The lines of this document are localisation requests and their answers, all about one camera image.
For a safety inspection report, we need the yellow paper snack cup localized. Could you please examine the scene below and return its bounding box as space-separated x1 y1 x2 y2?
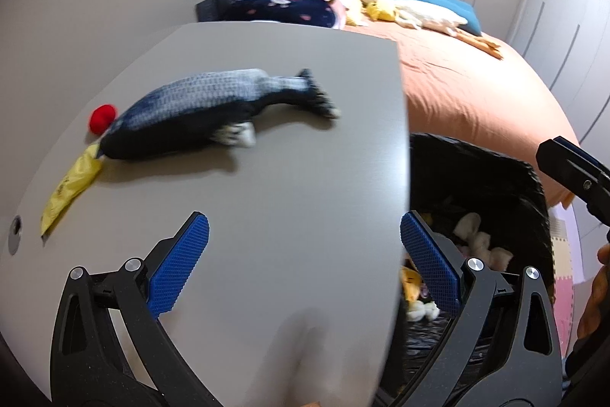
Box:
400 267 423 302

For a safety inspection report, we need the white cloth rag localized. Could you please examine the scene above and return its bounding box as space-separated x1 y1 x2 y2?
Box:
406 301 440 322

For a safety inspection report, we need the black trash bag bin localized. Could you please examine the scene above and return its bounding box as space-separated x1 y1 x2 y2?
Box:
374 133 562 406

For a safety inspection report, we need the person's right hand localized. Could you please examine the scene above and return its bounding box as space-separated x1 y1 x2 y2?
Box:
577 244 610 340

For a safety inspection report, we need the colourful foam floor mat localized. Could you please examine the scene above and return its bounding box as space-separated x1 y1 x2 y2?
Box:
549 203 582 357

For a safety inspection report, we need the orange bed cover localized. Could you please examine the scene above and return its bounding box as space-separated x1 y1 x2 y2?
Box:
344 23 580 208

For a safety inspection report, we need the blue fish plush toy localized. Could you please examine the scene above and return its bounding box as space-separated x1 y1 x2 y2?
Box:
97 68 340 161

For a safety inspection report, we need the red pompom ball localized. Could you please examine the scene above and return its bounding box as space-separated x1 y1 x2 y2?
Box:
88 103 117 136

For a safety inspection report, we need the white goose plush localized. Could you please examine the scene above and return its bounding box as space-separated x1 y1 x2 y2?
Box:
361 0 502 60

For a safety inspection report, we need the yellow duck plush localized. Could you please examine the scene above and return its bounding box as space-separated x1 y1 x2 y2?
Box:
365 1 396 23

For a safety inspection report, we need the desk cable grommet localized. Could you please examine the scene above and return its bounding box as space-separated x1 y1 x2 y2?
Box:
7 215 23 255

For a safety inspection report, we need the black wall socket panel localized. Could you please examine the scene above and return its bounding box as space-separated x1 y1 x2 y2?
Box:
196 0 233 23

